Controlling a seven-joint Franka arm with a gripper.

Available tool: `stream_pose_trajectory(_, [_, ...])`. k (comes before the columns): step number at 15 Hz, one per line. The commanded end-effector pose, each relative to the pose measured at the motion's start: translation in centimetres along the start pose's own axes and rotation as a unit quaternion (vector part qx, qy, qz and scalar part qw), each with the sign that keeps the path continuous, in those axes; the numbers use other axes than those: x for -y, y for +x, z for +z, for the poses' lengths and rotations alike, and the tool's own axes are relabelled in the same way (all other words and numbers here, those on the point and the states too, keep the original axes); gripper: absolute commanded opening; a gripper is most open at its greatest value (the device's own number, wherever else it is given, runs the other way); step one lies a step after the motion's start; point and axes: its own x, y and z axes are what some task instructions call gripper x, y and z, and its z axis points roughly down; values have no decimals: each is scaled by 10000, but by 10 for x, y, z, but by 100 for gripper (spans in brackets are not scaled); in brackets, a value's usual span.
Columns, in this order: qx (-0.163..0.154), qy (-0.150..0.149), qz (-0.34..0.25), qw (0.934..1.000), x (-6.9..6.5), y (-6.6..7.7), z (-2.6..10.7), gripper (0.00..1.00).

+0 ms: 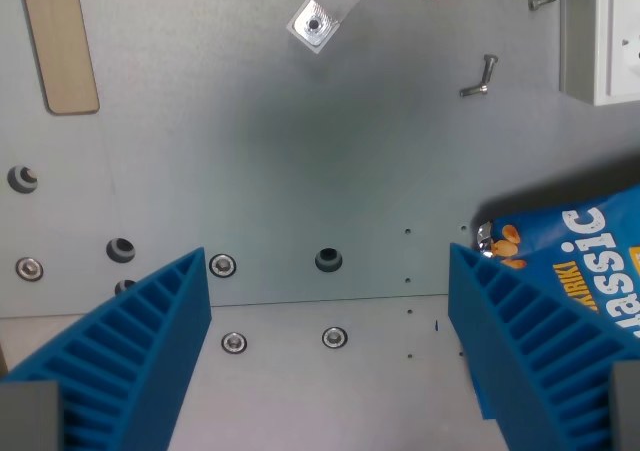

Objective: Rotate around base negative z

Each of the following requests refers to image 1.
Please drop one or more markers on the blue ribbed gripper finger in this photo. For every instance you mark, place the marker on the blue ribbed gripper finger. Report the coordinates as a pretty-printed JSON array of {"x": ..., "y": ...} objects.
[
  {"x": 530, "y": 341},
  {"x": 135, "y": 341}
]

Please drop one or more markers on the grey rubber grommet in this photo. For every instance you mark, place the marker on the grey rubber grommet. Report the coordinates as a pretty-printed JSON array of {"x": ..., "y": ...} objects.
[
  {"x": 120, "y": 250},
  {"x": 124, "y": 287},
  {"x": 22, "y": 179},
  {"x": 328, "y": 260}
]

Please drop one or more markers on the countersunk steel screw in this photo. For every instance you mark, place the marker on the countersunk steel screw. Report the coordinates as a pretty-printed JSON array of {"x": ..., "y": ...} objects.
[
  {"x": 29, "y": 269},
  {"x": 222, "y": 265},
  {"x": 335, "y": 337},
  {"x": 234, "y": 343}
]

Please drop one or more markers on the blue snack bag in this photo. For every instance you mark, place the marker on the blue snack bag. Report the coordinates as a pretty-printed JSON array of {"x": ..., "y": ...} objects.
[{"x": 580, "y": 251}]

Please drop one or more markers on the loose steel bolt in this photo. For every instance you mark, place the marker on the loose steel bolt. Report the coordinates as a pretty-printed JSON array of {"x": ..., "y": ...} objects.
[
  {"x": 490, "y": 68},
  {"x": 474, "y": 90},
  {"x": 542, "y": 1}
]

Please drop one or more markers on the light wooden slat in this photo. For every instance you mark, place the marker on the light wooden slat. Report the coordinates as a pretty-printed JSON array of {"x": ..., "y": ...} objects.
[{"x": 60, "y": 41}]

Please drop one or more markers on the white power socket box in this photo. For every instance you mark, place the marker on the white power socket box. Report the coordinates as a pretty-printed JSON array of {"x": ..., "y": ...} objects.
[{"x": 607, "y": 36}]

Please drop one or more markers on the aluminium bracket with holes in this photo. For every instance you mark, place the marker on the aluminium bracket with holes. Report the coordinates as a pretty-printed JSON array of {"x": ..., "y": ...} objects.
[{"x": 327, "y": 8}]

